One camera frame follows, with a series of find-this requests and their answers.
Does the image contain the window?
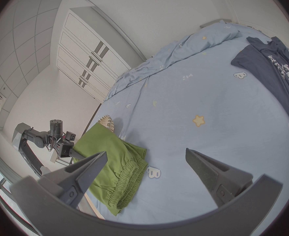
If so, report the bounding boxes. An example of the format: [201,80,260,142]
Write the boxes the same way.
[0,151,37,232]

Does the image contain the pale blue quilt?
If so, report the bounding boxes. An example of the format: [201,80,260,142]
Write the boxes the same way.
[104,19,242,101]

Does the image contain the green shorts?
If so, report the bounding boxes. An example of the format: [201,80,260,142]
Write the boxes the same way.
[72,122,148,216]

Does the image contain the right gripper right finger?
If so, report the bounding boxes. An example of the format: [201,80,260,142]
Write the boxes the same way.
[185,148,253,207]

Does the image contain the round woven basket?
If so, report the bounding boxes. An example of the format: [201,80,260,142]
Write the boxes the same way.
[97,115,115,133]

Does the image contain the white wardrobe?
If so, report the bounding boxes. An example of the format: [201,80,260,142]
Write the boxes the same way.
[57,6,146,104]

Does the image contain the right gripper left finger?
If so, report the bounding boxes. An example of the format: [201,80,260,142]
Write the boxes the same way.
[39,151,108,209]

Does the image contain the dark blue printed T-shirt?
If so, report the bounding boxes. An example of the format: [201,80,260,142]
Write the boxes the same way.
[231,36,289,164]

